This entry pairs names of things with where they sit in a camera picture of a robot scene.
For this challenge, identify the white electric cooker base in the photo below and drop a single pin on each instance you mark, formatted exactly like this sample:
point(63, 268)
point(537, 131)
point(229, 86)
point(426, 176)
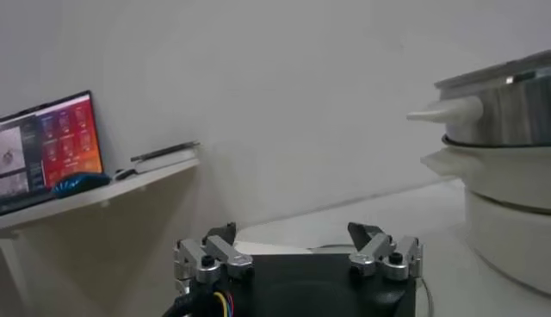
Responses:
point(508, 215)

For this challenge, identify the black flat box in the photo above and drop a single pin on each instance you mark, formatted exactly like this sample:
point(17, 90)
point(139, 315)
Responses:
point(165, 151)

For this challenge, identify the open laptop with red screen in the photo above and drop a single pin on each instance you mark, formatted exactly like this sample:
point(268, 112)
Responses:
point(56, 142)

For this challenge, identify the small black dongle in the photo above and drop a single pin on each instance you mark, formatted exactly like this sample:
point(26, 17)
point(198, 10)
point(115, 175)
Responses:
point(125, 174)

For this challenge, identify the blue computer mouse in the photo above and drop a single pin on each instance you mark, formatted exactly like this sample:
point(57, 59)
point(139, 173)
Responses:
point(79, 184)

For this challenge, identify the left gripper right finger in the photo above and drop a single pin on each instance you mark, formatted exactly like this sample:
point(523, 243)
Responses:
point(387, 256)

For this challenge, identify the white side desk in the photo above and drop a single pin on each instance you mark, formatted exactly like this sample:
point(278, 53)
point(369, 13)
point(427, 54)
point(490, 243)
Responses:
point(107, 194)

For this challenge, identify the white flat slab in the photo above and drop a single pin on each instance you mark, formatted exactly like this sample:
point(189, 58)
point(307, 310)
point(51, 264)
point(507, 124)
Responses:
point(168, 161)

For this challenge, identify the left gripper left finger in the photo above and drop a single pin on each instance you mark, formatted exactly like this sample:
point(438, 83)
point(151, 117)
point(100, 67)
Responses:
point(206, 258)

